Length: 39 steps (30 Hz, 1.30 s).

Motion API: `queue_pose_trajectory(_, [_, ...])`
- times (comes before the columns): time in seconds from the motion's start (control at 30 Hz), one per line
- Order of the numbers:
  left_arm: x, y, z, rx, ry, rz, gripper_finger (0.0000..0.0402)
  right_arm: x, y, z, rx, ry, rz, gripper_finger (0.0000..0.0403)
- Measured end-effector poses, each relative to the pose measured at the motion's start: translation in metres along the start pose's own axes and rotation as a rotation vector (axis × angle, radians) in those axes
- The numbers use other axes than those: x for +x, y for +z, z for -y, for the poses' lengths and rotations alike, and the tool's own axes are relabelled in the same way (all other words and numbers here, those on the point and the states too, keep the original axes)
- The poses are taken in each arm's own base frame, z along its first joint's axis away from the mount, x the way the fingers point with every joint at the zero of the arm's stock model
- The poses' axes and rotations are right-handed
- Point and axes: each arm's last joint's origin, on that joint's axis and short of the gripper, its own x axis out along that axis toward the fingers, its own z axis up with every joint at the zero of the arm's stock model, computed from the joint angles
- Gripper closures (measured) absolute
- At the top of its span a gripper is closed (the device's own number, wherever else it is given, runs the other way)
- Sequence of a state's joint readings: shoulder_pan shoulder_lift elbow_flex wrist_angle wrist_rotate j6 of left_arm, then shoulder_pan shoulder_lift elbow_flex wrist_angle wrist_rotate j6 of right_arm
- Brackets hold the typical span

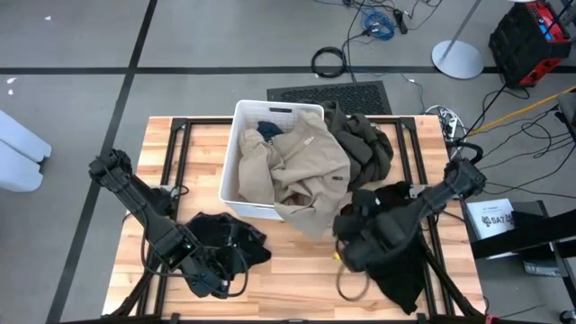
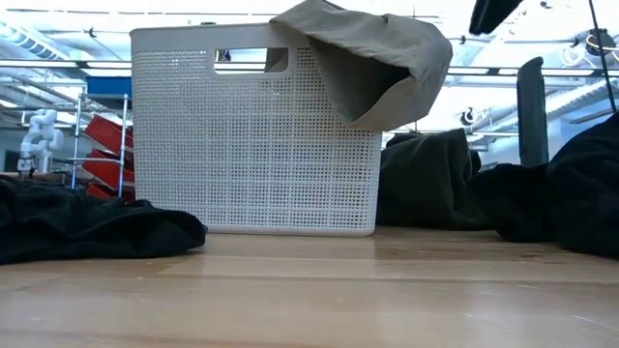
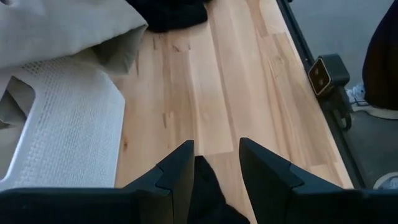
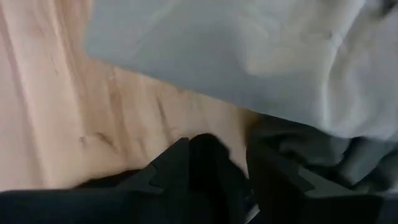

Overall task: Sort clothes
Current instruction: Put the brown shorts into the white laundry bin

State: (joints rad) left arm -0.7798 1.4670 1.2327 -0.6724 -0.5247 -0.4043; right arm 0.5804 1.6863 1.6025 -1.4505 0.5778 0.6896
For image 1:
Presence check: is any white plastic laundry basket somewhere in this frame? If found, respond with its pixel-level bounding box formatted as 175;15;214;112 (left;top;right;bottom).
219;99;326;221

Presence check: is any black and red case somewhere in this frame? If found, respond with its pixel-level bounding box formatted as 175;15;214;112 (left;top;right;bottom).
488;0;573;89

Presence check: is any grey round-base lamp stand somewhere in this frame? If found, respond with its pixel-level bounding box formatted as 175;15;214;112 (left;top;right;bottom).
430;0;485;80

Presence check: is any thick black cable coil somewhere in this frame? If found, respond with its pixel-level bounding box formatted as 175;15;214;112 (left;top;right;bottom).
447;139;483;166

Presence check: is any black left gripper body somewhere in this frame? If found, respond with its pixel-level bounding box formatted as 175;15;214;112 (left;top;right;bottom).
179;251;231;301

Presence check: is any pale blue plastic object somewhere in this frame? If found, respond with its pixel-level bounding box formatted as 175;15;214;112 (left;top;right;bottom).
0;110;53;194

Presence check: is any white power strip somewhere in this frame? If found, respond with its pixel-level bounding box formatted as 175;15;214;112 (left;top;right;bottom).
434;106;473;141

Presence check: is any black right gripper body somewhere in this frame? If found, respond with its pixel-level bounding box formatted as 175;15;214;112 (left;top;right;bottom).
341;224;383;274

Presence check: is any dark navy garment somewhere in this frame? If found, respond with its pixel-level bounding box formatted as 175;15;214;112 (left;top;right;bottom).
256;120;285;141

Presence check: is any blue tangled cable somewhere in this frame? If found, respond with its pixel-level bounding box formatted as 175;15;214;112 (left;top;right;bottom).
359;9;397;41

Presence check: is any black perforated floor mat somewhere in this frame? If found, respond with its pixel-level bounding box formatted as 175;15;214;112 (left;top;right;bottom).
266;80;392;116

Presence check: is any black power strip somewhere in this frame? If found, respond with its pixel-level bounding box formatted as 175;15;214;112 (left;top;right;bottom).
392;7;410;36

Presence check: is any coiled thin black cable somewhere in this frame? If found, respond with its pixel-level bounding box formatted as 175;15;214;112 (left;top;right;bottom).
310;46;347;79

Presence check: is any black side cart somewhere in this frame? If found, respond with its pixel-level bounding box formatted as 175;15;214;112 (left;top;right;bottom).
467;200;576;316

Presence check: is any yellow floor cable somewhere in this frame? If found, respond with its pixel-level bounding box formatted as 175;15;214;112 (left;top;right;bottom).
467;85;576;136

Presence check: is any white printed cardboard box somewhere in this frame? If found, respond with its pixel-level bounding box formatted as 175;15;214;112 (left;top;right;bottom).
465;197;517;240

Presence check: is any dark olive garment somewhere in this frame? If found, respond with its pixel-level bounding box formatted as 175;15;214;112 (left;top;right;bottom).
321;99;395;193

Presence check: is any beige hooded garment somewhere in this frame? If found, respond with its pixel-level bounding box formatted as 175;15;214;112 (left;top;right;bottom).
237;110;352;241

